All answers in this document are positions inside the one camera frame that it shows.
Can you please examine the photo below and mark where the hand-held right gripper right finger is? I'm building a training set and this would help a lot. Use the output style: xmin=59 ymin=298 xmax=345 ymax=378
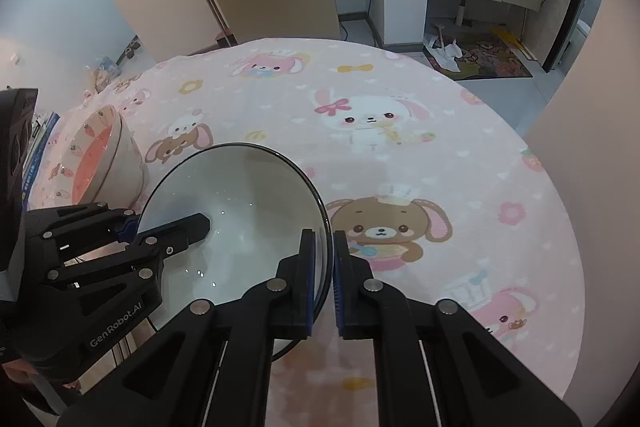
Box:
xmin=331 ymin=230 xmax=584 ymax=427

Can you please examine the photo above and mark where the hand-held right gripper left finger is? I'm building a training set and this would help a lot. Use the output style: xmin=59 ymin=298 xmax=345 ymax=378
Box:
xmin=59 ymin=229 xmax=318 ymax=427

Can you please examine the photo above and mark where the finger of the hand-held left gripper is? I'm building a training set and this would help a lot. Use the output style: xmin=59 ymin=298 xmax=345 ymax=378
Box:
xmin=26 ymin=201 xmax=142 ymax=259
xmin=44 ymin=213 xmax=212 ymax=292

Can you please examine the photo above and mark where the carrot print pink bowl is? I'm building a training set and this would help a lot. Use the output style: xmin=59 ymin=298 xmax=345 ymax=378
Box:
xmin=97 ymin=117 xmax=150 ymax=210
xmin=54 ymin=104 xmax=126 ymax=208

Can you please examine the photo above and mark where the white bowl with dark rim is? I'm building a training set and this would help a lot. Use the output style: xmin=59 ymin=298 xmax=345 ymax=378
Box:
xmin=136 ymin=143 xmax=332 ymax=363

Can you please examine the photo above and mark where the pink cartoon printed tablecloth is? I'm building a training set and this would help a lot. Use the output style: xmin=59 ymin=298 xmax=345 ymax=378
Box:
xmin=27 ymin=38 xmax=586 ymax=427

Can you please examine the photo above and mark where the crumpled white paper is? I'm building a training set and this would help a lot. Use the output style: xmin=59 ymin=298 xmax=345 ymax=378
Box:
xmin=424 ymin=32 xmax=466 ymax=70

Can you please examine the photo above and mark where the bear print floor mat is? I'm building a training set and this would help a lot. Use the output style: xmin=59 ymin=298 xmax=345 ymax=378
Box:
xmin=422 ymin=27 xmax=535 ymax=82

